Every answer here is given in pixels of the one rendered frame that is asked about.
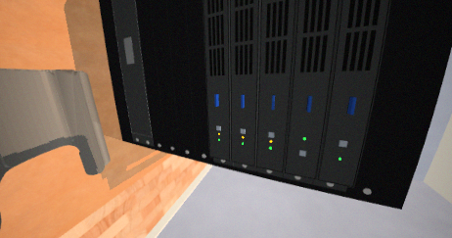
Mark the black server rack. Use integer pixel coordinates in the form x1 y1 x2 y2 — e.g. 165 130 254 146
99 0 452 210

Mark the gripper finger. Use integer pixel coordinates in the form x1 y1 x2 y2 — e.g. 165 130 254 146
0 69 111 182

